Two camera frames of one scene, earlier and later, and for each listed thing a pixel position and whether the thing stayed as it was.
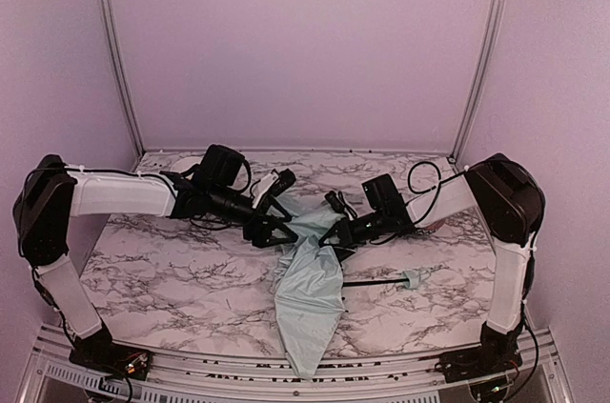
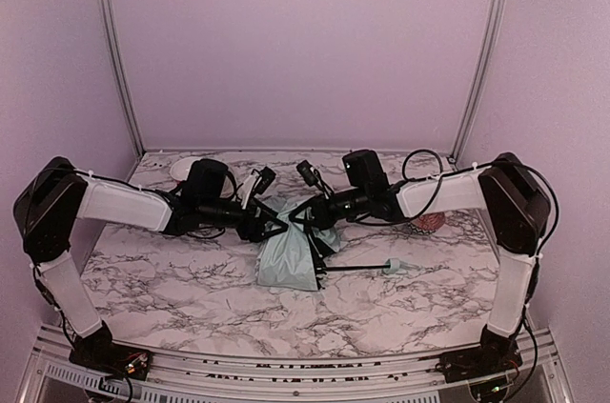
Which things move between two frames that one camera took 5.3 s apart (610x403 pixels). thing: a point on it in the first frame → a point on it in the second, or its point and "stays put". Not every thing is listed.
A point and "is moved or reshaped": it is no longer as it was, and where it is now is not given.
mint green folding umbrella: x=309 y=287 is moved or reshaped
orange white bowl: x=183 y=164 stays put
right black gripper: x=344 y=232 → x=314 y=213
